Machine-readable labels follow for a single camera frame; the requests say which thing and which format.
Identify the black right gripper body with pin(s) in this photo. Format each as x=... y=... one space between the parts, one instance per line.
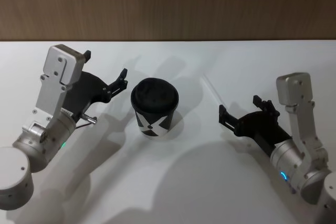
x=258 y=127

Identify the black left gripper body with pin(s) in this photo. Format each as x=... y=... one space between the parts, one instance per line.
x=88 y=90

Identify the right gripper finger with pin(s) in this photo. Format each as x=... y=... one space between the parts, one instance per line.
x=225 y=117
x=266 y=106

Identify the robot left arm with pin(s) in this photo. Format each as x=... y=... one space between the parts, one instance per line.
x=52 y=82

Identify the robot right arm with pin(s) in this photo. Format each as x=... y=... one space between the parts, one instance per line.
x=294 y=85

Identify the black plastic cup lid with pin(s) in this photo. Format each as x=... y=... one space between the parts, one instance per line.
x=155 y=94

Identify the black paper cup white pattern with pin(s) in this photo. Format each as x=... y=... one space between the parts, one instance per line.
x=155 y=127

